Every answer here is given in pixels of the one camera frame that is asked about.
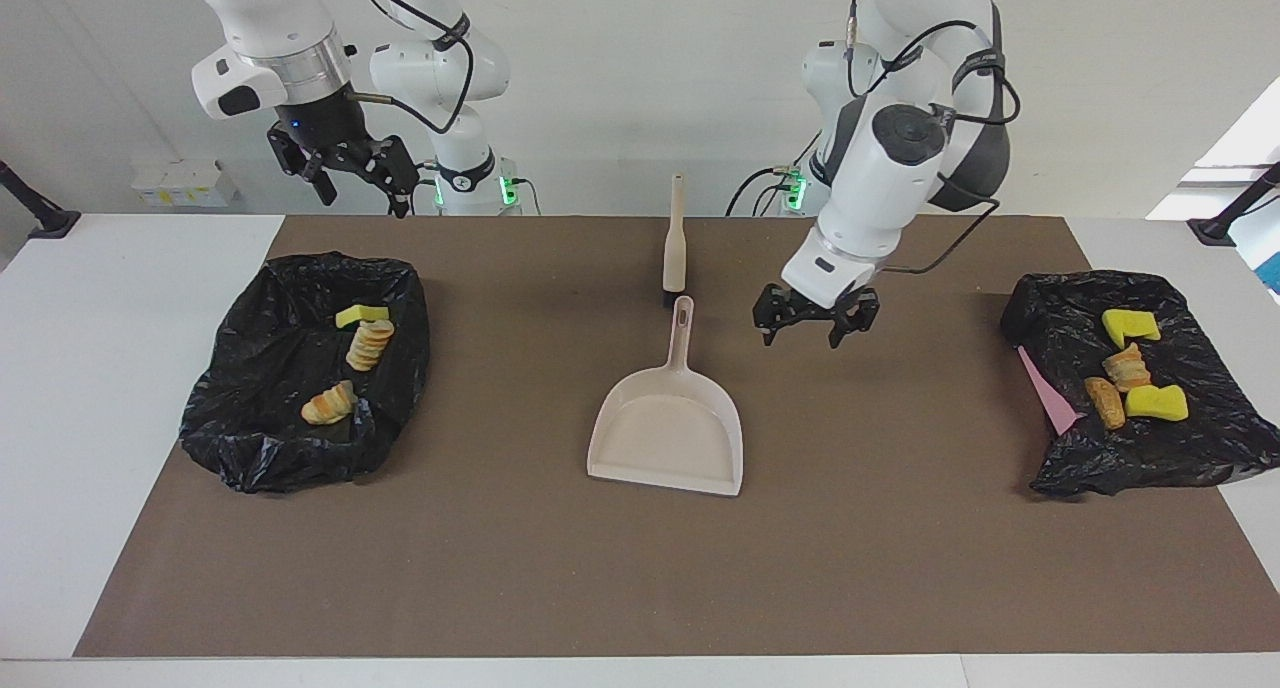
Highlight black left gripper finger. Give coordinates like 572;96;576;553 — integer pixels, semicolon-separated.
752;286;791;347
829;303;881;349

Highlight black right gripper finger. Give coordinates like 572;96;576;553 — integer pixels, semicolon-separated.
266;123;339;207
362;134;421;219

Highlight beige hand brush black bristles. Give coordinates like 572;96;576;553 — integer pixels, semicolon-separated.
662;174;689;307

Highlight beige plastic dustpan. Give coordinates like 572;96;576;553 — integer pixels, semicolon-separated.
586;295;745;498

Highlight striped toy croissant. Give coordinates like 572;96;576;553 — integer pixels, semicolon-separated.
1103;343;1153;393
345;319;396;372

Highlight toy croissant pale underside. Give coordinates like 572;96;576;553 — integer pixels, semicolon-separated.
301;379;359;426

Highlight brown toy nugget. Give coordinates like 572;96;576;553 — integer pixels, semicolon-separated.
1084;376;1127;431

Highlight black trash bag liner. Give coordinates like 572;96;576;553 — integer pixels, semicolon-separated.
1000;270;1280;500
180;252;432;495

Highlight pink plastic bin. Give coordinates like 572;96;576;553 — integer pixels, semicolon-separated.
1017;344;1081;437

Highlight brown table mat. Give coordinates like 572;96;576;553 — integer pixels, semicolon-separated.
73;215;1280;659

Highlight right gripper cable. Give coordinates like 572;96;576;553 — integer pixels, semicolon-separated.
330;0;476;137

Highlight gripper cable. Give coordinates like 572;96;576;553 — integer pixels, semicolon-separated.
845;0;1023;275
330;0;476;137

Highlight white wall socket box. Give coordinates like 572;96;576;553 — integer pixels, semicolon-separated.
130;158;239;209

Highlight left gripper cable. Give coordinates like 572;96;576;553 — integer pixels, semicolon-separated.
845;0;1023;275

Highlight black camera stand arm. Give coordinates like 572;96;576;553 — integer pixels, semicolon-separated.
0;158;82;240
1188;161;1280;247

